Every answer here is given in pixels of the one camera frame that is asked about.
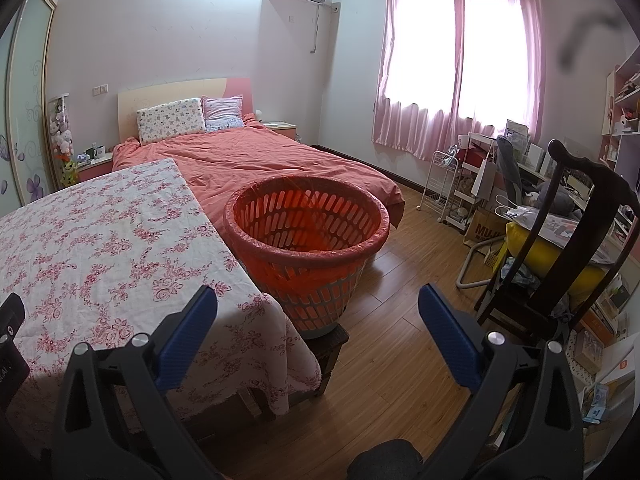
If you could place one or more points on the yellow cushion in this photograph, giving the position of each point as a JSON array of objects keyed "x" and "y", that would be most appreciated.
[{"x": 527, "y": 247}]

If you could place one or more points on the orange plastic laundry basket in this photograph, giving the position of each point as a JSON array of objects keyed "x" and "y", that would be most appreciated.
[{"x": 310, "y": 285}]

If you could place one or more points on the pink curtain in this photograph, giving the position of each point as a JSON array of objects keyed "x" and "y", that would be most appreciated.
[
  {"x": 530, "y": 85},
  {"x": 395, "y": 120}
]

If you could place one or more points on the floral print pillow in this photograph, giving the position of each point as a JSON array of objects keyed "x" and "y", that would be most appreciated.
[{"x": 170, "y": 120}]

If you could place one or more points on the dark wooden stool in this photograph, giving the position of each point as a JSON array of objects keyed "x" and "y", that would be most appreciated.
[{"x": 330, "y": 345}]

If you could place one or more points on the white paper bag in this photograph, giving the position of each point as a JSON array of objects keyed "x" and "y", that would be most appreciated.
[{"x": 484, "y": 180}]

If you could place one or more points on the white box with orange logo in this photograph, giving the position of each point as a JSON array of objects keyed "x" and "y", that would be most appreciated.
[{"x": 620, "y": 360}]

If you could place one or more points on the white wall socket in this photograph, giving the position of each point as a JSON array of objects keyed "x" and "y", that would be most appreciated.
[{"x": 100, "y": 89}]

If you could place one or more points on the grey cloth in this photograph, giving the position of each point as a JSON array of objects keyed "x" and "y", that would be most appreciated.
[{"x": 562, "y": 200}]

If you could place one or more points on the pink floral tablecloth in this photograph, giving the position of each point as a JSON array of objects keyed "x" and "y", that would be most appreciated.
[{"x": 100, "y": 260}]

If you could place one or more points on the bed with salmon duvet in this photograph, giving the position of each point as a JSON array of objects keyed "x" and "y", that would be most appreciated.
[{"x": 280, "y": 155}]

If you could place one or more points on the grey mesh office chair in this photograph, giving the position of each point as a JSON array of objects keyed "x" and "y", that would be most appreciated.
[{"x": 510, "y": 175}]

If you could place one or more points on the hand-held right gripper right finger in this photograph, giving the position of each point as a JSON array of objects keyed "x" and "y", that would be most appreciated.
[{"x": 450, "y": 330}]

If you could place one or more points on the brown paper bag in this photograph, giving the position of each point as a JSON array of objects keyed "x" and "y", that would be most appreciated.
[{"x": 482, "y": 232}]

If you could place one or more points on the wardrobe with purple flowers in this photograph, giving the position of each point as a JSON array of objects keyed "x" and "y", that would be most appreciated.
[{"x": 25, "y": 110}]

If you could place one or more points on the white rolling shelf cart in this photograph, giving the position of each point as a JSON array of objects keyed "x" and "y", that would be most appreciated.
[{"x": 480, "y": 139}]

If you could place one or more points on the person's leg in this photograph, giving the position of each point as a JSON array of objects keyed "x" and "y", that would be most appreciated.
[{"x": 385, "y": 460}]

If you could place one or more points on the pink striped pillow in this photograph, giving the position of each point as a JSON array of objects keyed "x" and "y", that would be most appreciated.
[{"x": 222, "y": 112}]

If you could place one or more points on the beige and pink headboard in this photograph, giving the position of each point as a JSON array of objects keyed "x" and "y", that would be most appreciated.
[{"x": 165, "y": 90}]

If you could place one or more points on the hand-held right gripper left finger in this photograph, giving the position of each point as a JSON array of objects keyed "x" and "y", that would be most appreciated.
[{"x": 186, "y": 335}]

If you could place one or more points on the green plush toy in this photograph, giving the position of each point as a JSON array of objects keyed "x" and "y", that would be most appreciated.
[{"x": 67, "y": 170}]

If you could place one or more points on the pink nightstand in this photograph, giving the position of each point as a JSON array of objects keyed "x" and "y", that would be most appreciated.
[
  {"x": 95, "y": 170},
  {"x": 285, "y": 130}
]

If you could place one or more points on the dark wooden chair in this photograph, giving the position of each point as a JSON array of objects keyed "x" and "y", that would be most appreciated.
[{"x": 585, "y": 165}]

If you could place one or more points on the printed magazine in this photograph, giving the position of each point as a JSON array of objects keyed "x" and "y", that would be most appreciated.
[{"x": 555, "y": 230}]

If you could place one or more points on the pink and white bookshelf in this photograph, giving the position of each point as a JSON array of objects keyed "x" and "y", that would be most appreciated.
[{"x": 611, "y": 105}]

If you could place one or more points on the white storage box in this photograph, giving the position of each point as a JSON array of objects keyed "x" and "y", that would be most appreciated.
[{"x": 537, "y": 157}]

